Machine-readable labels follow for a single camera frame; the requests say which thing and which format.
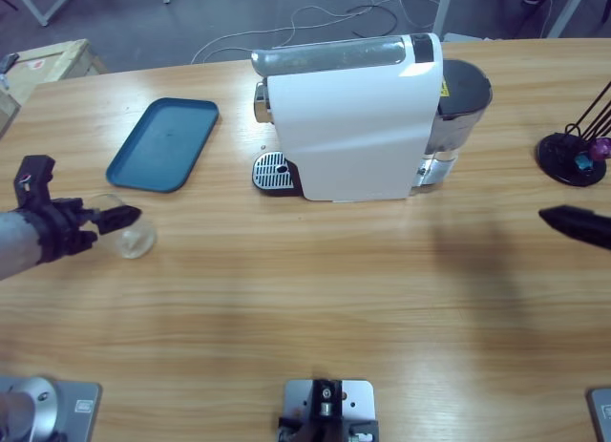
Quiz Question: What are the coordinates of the wooden shipping crate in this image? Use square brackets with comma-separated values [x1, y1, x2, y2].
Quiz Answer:
[0, 38, 110, 107]

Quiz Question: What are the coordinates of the clear water tank black lid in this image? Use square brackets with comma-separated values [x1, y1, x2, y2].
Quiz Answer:
[418, 58, 494, 190]

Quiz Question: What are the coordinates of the white floor cable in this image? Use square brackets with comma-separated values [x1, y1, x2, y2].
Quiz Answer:
[190, 0, 400, 66]
[394, 0, 440, 31]

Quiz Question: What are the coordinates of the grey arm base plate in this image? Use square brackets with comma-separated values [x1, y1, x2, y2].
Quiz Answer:
[0, 375, 103, 442]
[585, 387, 611, 442]

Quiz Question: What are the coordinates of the blue plastic tray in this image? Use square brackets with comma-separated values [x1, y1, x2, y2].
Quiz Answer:
[104, 96, 221, 195]

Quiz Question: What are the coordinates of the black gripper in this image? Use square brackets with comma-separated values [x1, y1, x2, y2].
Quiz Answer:
[17, 197, 143, 267]

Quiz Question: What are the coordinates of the purple coffee capsule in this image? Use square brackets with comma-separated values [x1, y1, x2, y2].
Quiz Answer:
[589, 137, 611, 162]

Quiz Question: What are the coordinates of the clear drinking glass red logo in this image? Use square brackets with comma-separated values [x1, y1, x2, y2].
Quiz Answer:
[83, 193, 158, 261]

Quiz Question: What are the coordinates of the white metal table frame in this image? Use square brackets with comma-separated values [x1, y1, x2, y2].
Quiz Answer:
[0, 0, 80, 28]

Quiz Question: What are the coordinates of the black floor cable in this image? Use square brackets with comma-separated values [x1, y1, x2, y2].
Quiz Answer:
[346, 3, 400, 38]

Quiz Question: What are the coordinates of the grey metal clamp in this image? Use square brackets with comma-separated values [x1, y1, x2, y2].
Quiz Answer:
[0, 53, 21, 91]

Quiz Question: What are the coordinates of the black wire capsule stand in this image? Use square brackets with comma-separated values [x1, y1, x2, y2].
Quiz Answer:
[535, 78, 611, 188]

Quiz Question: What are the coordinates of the white capsule coffee machine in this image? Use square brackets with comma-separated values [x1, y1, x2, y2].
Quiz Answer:
[251, 32, 445, 205]

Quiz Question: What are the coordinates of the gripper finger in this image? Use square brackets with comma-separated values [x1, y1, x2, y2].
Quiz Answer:
[537, 203, 611, 251]

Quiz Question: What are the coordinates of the grey coffee machine lever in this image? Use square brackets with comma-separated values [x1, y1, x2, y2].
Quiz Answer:
[251, 34, 408, 76]

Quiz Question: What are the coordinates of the black drip tray metal grille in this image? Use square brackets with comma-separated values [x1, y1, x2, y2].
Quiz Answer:
[251, 150, 304, 198]

